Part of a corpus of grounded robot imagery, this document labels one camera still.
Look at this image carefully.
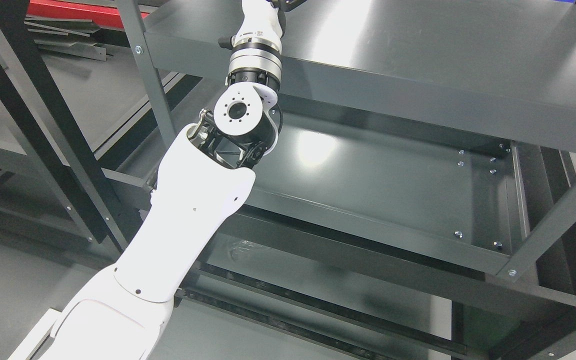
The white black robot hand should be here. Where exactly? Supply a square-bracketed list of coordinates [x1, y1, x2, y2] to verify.
[218, 0, 304, 53]

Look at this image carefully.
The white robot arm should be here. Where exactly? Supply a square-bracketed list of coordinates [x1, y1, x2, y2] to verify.
[41, 39, 282, 360]

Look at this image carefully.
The white floor strip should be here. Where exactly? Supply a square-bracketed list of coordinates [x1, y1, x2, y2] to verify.
[7, 309, 62, 360]

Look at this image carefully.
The dark grey metal shelf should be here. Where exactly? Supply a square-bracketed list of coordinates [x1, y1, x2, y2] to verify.
[115, 0, 576, 360]

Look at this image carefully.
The red metal panel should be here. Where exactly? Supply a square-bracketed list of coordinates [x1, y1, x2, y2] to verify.
[27, 0, 150, 20]

